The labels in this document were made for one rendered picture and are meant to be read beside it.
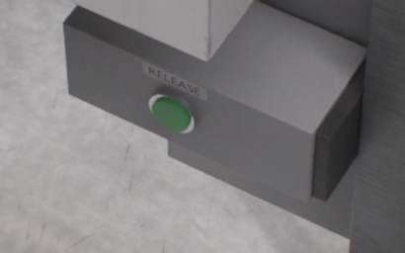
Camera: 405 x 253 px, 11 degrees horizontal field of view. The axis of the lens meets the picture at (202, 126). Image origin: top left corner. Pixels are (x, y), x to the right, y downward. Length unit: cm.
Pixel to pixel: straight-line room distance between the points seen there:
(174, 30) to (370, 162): 28
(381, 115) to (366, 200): 10
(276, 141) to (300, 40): 8
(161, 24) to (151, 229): 156
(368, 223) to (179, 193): 132
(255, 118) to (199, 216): 139
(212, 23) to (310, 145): 21
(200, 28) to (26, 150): 167
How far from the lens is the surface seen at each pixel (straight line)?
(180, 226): 284
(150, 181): 289
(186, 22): 127
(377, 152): 150
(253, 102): 146
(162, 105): 150
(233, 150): 151
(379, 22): 140
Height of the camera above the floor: 233
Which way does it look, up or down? 52 degrees down
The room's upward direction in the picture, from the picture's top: straight up
